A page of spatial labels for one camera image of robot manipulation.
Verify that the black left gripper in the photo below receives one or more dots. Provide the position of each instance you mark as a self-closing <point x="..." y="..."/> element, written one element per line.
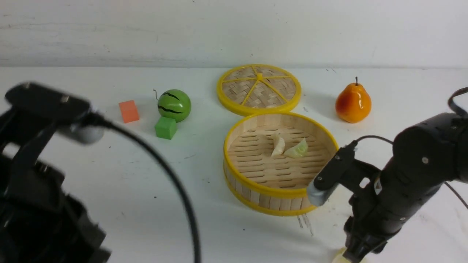
<point x="40" y="223"/>

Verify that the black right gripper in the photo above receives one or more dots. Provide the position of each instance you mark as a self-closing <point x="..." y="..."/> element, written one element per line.
<point x="393" y="195"/>

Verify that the green dumpling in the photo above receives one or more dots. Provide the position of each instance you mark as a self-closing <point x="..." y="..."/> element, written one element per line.
<point x="297" y="151"/>
<point x="339" y="256"/>

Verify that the white dumpling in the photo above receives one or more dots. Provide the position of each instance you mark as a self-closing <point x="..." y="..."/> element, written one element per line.
<point x="278" y="145"/>

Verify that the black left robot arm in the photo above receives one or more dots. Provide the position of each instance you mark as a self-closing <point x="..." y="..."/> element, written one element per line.
<point x="30" y="134"/>

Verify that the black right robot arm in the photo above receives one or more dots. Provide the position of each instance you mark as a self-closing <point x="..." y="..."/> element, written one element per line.
<point x="425" y="156"/>

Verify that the bamboo steamer tray yellow rim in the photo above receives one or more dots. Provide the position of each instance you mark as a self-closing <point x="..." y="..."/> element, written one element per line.
<point x="275" y="185"/>

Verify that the woven bamboo steamer lid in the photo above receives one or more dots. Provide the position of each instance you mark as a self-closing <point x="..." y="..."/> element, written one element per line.
<point x="258" y="89"/>

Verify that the orange toy pear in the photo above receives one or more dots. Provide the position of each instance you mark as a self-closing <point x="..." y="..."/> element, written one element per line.
<point x="353" y="104"/>

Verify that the orange cube block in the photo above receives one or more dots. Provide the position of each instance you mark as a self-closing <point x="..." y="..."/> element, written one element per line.
<point x="129" y="111"/>

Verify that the green cube block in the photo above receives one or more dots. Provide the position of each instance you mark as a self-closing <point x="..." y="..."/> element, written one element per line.
<point x="165" y="128"/>

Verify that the green toy watermelon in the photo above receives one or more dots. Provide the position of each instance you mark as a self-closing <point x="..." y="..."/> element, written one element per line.
<point x="173" y="103"/>

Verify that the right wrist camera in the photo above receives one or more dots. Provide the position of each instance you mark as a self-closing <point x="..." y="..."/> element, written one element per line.
<point x="338" y="170"/>

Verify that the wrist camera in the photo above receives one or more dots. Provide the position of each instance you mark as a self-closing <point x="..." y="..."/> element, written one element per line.
<point x="71" y="113"/>
<point x="338" y="170"/>

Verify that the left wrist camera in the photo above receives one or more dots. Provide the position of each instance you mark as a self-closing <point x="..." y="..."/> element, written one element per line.
<point x="71" y="113"/>

